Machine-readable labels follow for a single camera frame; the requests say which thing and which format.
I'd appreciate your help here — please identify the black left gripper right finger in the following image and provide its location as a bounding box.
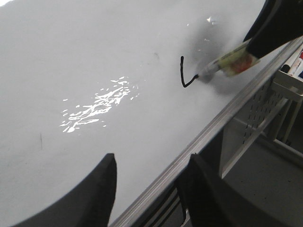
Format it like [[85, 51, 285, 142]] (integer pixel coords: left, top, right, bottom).
[[179, 154, 286, 227]]

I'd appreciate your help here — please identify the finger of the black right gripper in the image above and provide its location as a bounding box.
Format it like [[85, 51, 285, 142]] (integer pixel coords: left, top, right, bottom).
[[244, 0, 303, 59]]

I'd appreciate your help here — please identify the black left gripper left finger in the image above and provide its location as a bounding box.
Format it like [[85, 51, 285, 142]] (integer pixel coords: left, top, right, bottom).
[[16, 153, 117, 227]]

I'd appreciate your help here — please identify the white black-tipped whiteboard marker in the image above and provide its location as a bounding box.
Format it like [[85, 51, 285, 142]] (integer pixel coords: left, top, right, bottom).
[[194, 39, 260, 80]]

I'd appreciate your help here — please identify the black capped marker in tray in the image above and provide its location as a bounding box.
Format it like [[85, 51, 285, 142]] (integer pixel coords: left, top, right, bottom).
[[280, 64, 290, 73]]

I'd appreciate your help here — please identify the red blue marker in tray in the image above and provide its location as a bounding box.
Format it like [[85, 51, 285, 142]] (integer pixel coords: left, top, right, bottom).
[[288, 45, 303, 78]]

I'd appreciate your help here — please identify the white marker holder tray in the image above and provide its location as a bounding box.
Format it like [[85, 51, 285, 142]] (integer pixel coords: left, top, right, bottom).
[[271, 70, 303, 103]]

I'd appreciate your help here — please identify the white perforated metal stand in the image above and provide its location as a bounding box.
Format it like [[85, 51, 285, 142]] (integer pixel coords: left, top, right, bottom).
[[219, 79, 302, 178]]

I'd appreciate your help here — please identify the white whiteboard with aluminium frame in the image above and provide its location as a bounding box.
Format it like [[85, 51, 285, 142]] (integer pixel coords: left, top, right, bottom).
[[0, 0, 301, 227]]

